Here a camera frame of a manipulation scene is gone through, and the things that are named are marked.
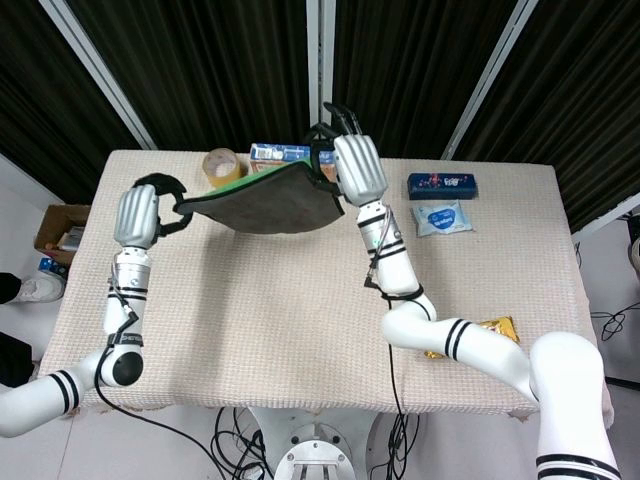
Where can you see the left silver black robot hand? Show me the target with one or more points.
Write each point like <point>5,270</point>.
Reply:
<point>137,215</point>

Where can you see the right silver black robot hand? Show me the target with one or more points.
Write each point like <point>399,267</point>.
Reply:
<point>357,167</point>

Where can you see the green cloth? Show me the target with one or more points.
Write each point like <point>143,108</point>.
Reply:
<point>270,202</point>

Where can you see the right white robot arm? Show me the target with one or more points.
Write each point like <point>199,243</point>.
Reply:
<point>450,340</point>

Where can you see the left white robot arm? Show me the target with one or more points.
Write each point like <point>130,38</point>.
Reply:
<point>100,340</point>

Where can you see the orange and blue cracker box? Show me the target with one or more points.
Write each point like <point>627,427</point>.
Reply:
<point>280,152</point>

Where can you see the brown cardboard box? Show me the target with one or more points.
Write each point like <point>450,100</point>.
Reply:
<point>60,232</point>

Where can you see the dark blue rectangular box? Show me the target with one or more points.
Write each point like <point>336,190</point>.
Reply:
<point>442,186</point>

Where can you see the yellow packing tape roll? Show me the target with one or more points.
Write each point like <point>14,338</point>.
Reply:
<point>223,168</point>

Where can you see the light blue wet wipes pack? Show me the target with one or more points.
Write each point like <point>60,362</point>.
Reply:
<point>442,218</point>

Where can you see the blue package on floor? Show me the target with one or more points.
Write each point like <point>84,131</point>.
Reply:
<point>52,267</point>

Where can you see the white sneaker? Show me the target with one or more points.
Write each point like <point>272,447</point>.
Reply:
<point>37,289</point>

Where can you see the black pleated curtain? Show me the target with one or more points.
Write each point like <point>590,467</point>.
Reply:
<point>210,65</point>

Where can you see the beige woven tablecloth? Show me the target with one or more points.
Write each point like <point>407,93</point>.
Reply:
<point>280,325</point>

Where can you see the gold snack bar wrapper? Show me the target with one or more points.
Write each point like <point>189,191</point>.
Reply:
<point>502,327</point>

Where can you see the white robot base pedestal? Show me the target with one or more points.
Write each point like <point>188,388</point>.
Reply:
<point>312,447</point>

